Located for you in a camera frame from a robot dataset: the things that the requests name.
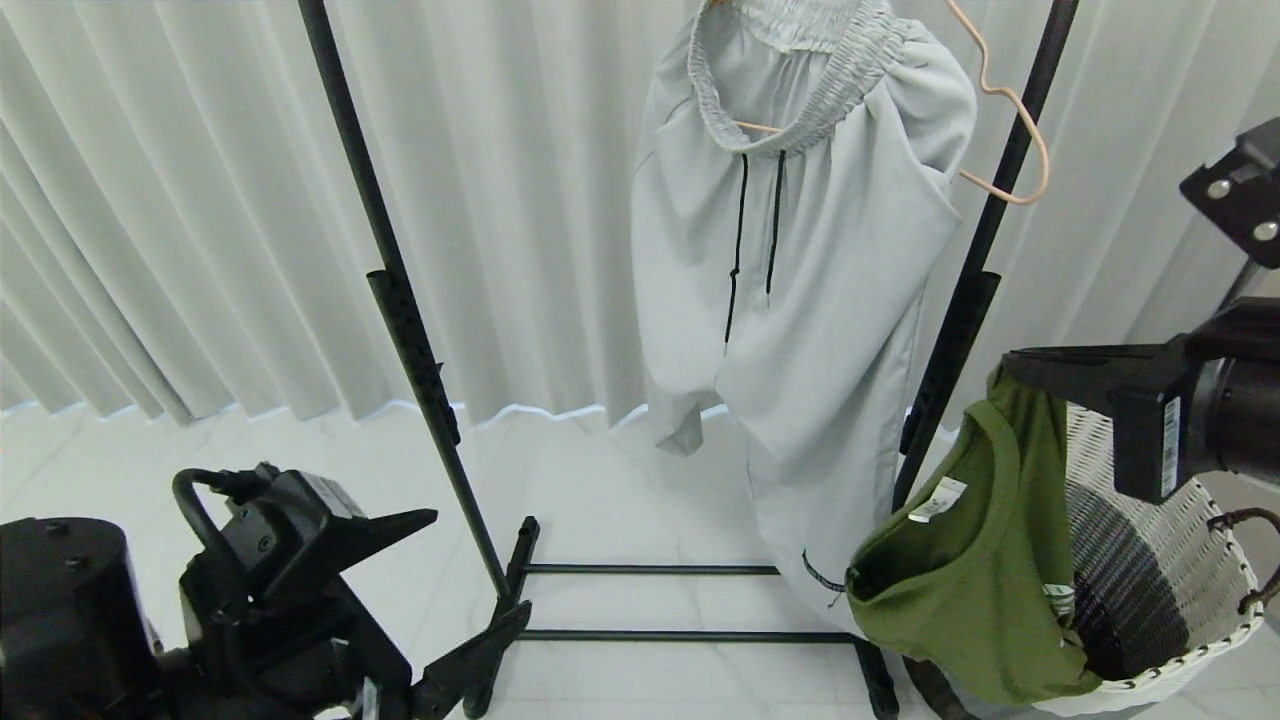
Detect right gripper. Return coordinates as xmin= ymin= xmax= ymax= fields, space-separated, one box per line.
xmin=1110 ymin=298 xmax=1280 ymax=506

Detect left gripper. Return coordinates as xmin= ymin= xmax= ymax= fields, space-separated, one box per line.
xmin=150 ymin=508 xmax=533 ymax=720

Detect green garment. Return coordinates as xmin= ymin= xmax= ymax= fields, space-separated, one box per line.
xmin=845 ymin=365 xmax=1101 ymax=706

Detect pale grey shorts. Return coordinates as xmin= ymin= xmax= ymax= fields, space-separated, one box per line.
xmin=630 ymin=0 xmax=979 ymax=636

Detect white laundry basket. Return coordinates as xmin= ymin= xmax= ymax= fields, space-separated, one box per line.
xmin=905 ymin=400 xmax=1280 ymax=720

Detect black clothes rack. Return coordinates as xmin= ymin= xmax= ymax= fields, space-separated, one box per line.
xmin=298 ymin=0 xmax=1081 ymax=720

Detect white curtain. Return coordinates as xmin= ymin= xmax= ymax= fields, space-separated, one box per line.
xmin=0 ymin=0 xmax=1280 ymax=426

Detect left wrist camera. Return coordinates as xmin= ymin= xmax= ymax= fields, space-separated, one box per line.
xmin=215 ymin=462 xmax=373 ymax=611

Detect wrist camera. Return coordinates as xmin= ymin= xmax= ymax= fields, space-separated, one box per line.
xmin=215 ymin=462 xmax=373 ymax=611
xmin=1178 ymin=117 xmax=1280 ymax=271

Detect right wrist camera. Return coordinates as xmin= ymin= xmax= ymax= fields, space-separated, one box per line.
xmin=1178 ymin=117 xmax=1280 ymax=271

